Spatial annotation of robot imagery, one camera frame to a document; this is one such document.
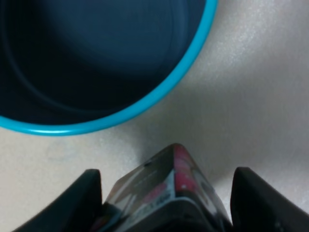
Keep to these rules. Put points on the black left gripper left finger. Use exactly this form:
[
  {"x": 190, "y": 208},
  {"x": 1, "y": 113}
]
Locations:
[{"x": 74, "y": 210}]

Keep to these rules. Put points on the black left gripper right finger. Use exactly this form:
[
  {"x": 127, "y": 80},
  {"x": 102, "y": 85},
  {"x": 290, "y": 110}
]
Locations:
[{"x": 257, "y": 207}]

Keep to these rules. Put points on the small black printed box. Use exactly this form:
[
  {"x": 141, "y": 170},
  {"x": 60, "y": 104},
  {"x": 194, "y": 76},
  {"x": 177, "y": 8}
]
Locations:
[{"x": 168, "y": 193}]

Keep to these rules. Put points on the teal saucepan with handle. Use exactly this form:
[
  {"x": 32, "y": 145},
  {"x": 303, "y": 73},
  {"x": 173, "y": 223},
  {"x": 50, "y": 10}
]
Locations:
[{"x": 71, "y": 67}]

